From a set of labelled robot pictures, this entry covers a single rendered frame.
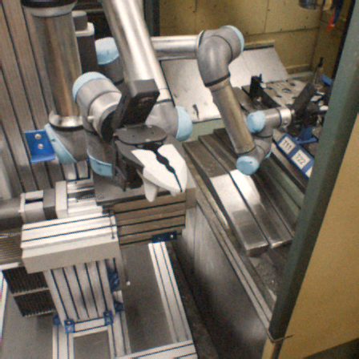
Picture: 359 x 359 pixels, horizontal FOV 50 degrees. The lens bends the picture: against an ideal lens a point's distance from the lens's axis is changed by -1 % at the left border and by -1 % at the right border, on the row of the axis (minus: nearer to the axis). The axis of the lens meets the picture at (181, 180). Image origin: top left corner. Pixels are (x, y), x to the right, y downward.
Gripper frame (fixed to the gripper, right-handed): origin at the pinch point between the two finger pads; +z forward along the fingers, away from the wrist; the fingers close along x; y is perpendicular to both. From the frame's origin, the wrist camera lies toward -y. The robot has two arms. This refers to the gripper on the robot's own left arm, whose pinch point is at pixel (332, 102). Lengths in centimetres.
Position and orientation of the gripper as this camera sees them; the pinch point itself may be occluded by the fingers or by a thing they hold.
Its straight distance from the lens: 162.5
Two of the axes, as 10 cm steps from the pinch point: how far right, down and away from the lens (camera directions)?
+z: 9.5, -2.2, 2.2
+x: 3.1, 6.0, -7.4
